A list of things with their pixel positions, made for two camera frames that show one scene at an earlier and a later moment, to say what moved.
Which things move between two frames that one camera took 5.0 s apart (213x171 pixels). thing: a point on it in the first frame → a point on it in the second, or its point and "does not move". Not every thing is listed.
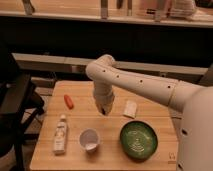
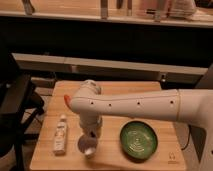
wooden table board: [139, 132] does not move
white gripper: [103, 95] → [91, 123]
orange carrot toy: [68, 101] does not move
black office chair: [21, 104] does not move
